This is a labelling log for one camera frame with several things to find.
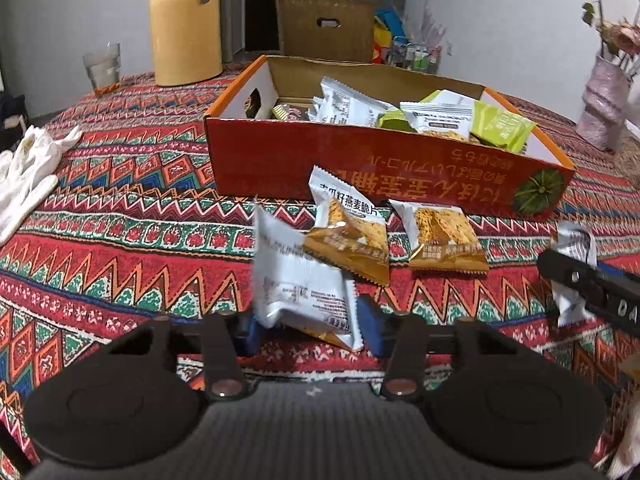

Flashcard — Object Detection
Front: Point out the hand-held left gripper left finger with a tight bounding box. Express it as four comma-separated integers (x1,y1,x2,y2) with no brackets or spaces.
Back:
107,311,264,403

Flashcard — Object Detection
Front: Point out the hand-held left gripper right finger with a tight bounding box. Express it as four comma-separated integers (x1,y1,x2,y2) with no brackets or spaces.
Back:
356,294,523,403

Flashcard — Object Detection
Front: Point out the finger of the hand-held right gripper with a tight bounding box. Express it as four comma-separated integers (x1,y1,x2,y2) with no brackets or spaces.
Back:
537,249,608,311
594,260,632,281

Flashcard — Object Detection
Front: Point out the orange cardboard box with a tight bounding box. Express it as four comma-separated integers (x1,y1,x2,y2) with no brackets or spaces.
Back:
202,54,576,221

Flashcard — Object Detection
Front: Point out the pale green snack packet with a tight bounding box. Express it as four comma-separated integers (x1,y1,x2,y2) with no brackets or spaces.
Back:
375,89,473,133

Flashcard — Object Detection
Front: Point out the cream striped large snack packet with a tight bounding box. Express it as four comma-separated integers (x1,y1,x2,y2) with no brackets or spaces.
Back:
271,102,310,122

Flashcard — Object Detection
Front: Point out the pink vase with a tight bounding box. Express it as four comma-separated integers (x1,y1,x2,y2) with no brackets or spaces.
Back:
576,55,632,152

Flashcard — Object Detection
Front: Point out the dried roses bouquet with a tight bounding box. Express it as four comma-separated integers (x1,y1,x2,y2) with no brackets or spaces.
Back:
574,0,640,81

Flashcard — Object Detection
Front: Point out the white cotton glove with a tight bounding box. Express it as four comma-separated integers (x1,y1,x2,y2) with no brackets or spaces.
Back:
0,125,83,248

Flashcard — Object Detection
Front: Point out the red yellow box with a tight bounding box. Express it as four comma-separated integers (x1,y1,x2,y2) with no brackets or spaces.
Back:
372,27,393,63

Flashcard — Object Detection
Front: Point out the glass cup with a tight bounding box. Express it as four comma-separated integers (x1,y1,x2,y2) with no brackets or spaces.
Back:
82,42,122,98

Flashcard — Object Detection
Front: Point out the yellow thermos jug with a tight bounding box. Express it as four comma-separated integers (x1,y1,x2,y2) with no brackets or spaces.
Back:
149,0,223,87

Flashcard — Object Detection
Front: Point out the blue bag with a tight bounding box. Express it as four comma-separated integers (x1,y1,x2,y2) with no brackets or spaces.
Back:
375,8,406,38

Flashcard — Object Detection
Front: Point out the black folding chair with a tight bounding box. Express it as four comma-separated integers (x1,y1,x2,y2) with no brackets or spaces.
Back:
0,90,28,136

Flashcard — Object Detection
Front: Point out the dark door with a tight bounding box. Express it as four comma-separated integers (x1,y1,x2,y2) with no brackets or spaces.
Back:
245,0,281,53

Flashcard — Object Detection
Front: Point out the wire rack cart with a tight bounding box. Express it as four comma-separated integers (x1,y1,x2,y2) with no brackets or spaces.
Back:
387,36,443,75

